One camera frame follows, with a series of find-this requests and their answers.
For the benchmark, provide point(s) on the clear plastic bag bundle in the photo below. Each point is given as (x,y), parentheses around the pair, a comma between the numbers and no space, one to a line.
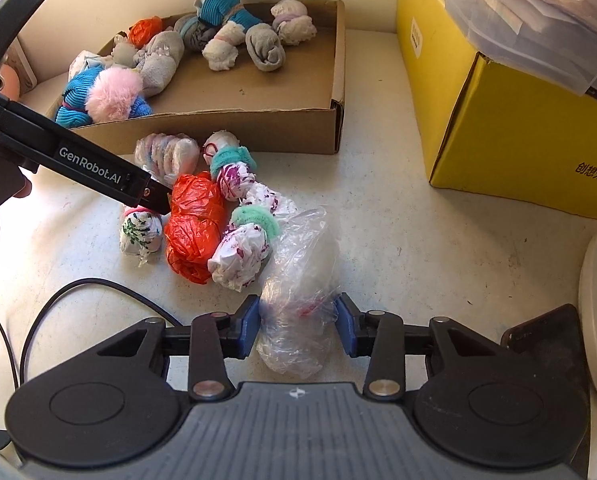
(298,280)

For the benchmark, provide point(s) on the pastel striped plastic bag bundle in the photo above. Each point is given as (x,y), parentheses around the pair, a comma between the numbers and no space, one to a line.
(171,157)

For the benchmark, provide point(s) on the blue knit sock pink pompom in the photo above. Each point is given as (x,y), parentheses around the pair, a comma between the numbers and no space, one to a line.
(113,95)

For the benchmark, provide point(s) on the large orange plastic bag bundle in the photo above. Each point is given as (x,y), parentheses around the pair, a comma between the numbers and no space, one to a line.
(196,235)

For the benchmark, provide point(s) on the brown cardboard box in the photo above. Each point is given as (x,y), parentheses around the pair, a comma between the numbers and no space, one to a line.
(258,110)

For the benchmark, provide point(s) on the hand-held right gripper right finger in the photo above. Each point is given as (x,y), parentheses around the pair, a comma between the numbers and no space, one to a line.
(346,325)

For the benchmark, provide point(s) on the grey stack of books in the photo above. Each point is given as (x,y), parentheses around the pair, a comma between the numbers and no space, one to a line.
(27,62)

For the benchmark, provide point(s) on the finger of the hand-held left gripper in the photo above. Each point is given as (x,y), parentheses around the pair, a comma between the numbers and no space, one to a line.
(151,195)

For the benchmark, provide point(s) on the long beige sock bundle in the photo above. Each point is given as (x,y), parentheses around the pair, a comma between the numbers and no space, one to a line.
(161,62)

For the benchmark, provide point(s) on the small grey sock bundle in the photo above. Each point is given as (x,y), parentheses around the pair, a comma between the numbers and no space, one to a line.
(124,54)

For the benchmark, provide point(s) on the yellow cardboard box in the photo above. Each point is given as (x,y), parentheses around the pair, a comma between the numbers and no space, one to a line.
(503,125)

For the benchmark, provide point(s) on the blue ribbed sock bundle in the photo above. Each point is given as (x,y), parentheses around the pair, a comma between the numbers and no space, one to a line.
(221,5)

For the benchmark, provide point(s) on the small orange plastic bag bundle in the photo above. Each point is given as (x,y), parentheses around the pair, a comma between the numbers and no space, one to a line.
(146,31)

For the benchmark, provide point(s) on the plain grey sock bundle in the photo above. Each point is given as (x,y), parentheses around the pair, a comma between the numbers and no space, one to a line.
(266,50)

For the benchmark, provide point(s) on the dark brown flat case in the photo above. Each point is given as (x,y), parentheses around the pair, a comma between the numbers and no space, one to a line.
(553,335)

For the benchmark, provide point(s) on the pink egg-shaped object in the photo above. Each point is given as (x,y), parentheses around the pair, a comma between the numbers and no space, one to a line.
(10,82)

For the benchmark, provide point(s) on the white floral bag pink band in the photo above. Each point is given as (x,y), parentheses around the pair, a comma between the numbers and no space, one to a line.
(141,235)

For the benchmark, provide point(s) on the white lavender sock bundle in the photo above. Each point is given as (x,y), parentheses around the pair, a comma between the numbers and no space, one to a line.
(296,22)

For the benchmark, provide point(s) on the clear plastic container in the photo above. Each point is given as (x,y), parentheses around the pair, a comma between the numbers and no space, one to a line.
(538,15)

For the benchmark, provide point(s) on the white plastic bag bundle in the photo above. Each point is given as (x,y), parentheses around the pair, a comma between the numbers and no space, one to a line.
(88,65)

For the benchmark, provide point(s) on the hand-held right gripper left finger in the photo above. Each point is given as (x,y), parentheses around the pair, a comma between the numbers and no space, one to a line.
(248,330)

